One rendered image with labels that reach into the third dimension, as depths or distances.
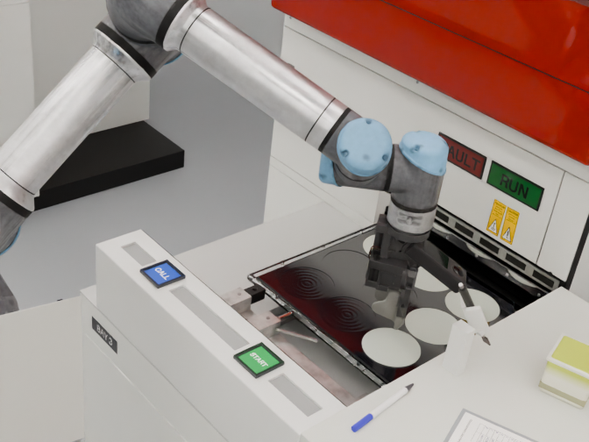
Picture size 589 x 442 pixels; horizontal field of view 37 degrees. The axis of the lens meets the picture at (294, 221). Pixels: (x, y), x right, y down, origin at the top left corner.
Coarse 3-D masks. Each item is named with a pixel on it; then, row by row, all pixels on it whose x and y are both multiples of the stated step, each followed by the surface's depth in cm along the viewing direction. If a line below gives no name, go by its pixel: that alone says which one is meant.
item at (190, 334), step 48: (144, 240) 159; (96, 288) 161; (144, 288) 147; (192, 288) 149; (144, 336) 152; (192, 336) 139; (240, 336) 140; (192, 384) 143; (240, 384) 131; (288, 384) 132; (240, 432) 136; (288, 432) 125
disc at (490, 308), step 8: (448, 296) 165; (456, 296) 165; (472, 296) 165; (480, 296) 166; (488, 296) 166; (448, 304) 162; (456, 304) 163; (480, 304) 164; (488, 304) 164; (496, 304) 164; (456, 312) 161; (488, 312) 162; (496, 312) 162; (488, 320) 160
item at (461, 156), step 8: (440, 136) 171; (448, 144) 170; (456, 144) 169; (456, 152) 170; (464, 152) 168; (456, 160) 170; (464, 160) 169; (472, 160) 167; (480, 160) 166; (472, 168) 168; (480, 168) 166
